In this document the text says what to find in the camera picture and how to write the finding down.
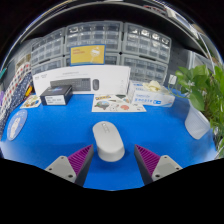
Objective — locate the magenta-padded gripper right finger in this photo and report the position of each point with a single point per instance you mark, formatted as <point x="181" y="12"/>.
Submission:
<point x="165" y="166"/>

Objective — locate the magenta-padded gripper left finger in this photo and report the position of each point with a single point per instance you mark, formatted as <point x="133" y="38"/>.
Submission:
<point x="63" y="166"/>

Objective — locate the grey computer mouse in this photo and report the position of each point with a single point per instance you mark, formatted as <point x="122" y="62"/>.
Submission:
<point x="108" y="141"/>

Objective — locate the round blue printed mouse pad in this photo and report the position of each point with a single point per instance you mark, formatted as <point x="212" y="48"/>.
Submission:
<point x="16" y="125"/>

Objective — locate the white plant pot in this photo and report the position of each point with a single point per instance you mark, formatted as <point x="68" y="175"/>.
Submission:
<point x="196" y="125"/>

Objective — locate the white disposable glove box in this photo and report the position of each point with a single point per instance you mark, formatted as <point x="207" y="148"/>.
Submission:
<point x="146" y="97"/>

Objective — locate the small dark blue box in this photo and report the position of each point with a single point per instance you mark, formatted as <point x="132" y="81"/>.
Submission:
<point x="55" y="95"/>

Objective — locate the cartoon sticker sheet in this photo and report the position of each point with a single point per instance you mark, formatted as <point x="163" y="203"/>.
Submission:
<point x="116" y="104"/>

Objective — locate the yellow plastic object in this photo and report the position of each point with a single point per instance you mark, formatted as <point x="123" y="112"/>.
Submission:
<point x="28" y="91"/>

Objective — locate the navy polka dot cloth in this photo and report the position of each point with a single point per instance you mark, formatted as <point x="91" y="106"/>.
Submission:
<point x="15" y="98"/>

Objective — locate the green leafy plant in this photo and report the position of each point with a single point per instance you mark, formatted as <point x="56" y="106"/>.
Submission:
<point x="203" y="83"/>

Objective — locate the red blue checkered cloth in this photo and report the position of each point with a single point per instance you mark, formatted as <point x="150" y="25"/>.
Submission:
<point x="16" y="81"/>

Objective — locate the white keyboard packaging box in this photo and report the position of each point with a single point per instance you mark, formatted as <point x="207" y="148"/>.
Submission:
<point x="110" y="75"/>

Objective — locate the yellow and blue box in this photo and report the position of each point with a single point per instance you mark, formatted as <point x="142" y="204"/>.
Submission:
<point x="87" y="55"/>

